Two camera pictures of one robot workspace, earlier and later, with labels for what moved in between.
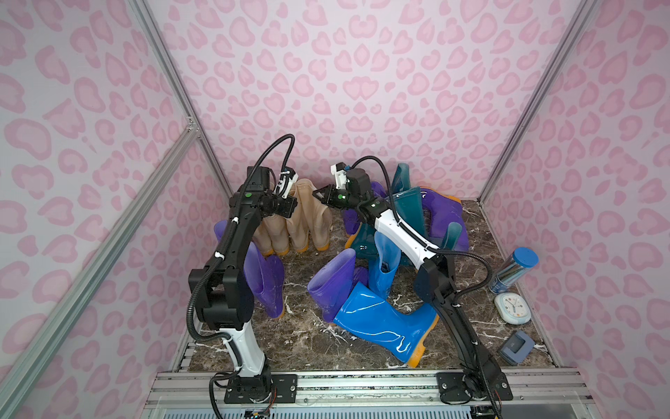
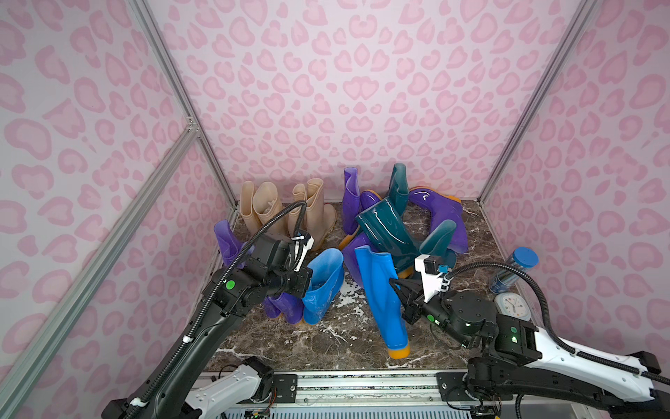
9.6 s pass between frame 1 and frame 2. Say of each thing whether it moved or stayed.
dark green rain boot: stayed
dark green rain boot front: moved
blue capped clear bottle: stayed
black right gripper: moved
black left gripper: moved
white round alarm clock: stayed
